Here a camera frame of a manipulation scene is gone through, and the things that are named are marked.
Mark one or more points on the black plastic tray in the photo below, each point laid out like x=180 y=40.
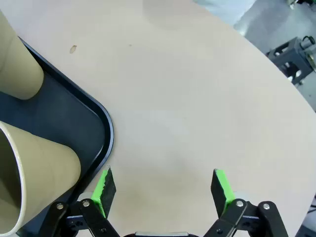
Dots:
x=61 y=116

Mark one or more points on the black-green right gripper right finger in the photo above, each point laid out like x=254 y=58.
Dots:
x=221 y=195

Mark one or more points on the tall beige cup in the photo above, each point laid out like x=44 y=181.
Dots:
x=17 y=64
x=44 y=168

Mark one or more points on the black-green right gripper left finger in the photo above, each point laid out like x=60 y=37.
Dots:
x=103 y=195

